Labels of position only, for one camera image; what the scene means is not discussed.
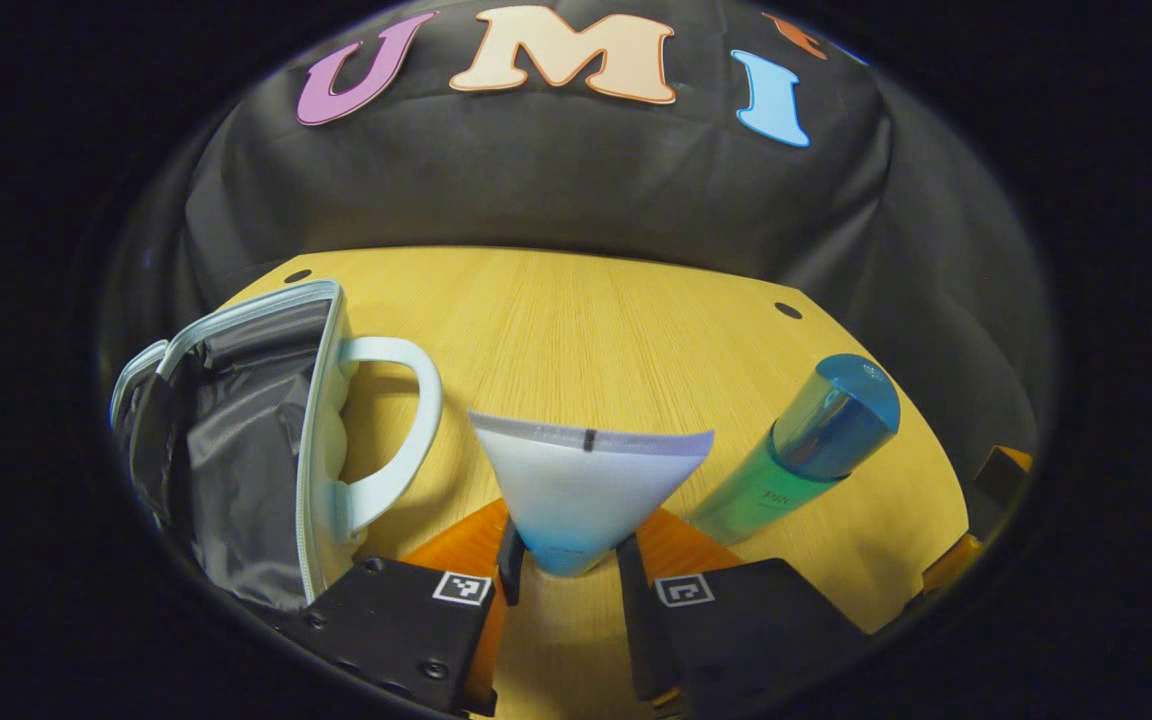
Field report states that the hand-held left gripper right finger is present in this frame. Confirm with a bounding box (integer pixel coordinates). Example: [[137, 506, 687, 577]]
[[616, 505, 872, 711]]

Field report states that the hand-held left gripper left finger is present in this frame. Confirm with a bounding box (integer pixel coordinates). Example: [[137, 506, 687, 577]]
[[281, 497, 527, 719]]

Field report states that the white and blue cream tube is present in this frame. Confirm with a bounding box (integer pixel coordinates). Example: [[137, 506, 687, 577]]
[[466, 408, 716, 578]]

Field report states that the blue translucent lotion bottle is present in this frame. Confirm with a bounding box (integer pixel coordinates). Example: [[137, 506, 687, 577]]
[[686, 353, 902, 546]]

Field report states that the light blue suitcase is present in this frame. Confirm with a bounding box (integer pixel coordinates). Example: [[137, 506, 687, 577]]
[[108, 278, 444, 613]]

